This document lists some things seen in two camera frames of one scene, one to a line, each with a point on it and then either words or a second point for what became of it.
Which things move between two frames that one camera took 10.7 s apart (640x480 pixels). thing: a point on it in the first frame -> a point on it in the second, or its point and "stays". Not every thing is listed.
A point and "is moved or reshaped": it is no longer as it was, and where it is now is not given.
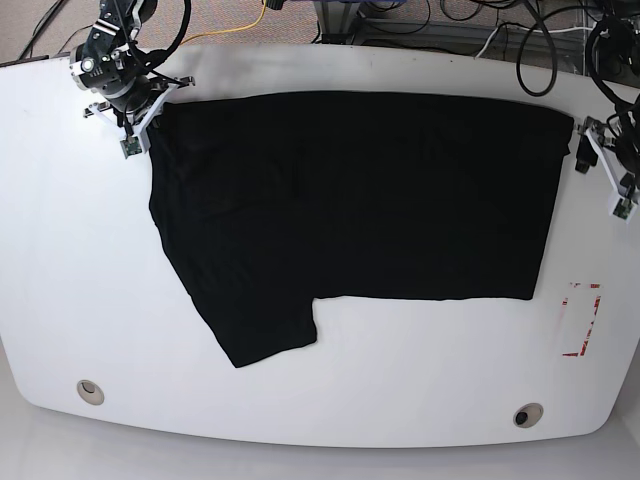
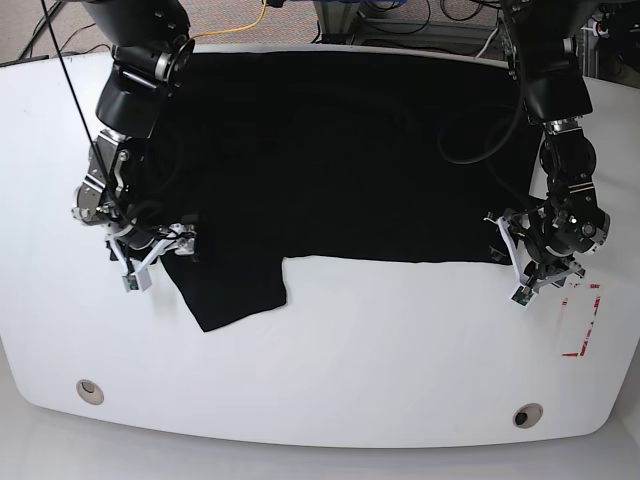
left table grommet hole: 90,392 stays
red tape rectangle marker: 589,330 stays
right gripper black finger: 586,156 -> 498,256
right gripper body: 622,204 -> 523,277
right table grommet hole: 527,415 stays
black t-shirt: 272,201 is moved or reshaped
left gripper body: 142,133 -> 180,241
